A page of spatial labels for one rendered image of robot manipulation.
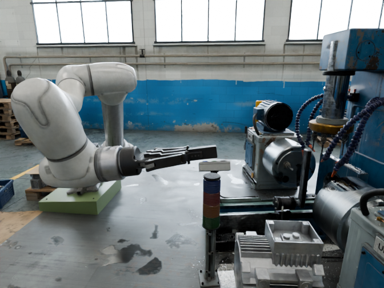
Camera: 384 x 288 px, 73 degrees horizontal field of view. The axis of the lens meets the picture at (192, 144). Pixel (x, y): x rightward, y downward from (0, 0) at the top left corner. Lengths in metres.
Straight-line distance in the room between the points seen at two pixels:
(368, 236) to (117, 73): 1.04
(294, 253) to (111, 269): 0.72
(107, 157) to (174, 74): 6.32
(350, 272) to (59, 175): 0.88
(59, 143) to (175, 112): 6.43
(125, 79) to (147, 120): 6.06
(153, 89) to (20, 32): 3.83
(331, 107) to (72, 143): 1.03
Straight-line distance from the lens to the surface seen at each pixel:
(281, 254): 0.74
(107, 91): 1.18
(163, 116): 7.08
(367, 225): 0.89
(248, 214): 1.24
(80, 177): 0.68
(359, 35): 1.23
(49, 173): 0.72
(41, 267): 1.29
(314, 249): 0.76
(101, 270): 1.19
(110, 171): 0.66
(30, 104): 0.59
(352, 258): 0.98
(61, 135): 0.61
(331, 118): 1.27
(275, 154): 1.51
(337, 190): 1.09
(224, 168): 1.43
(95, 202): 1.52
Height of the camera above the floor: 1.55
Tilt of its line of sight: 16 degrees down
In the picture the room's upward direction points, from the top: straight up
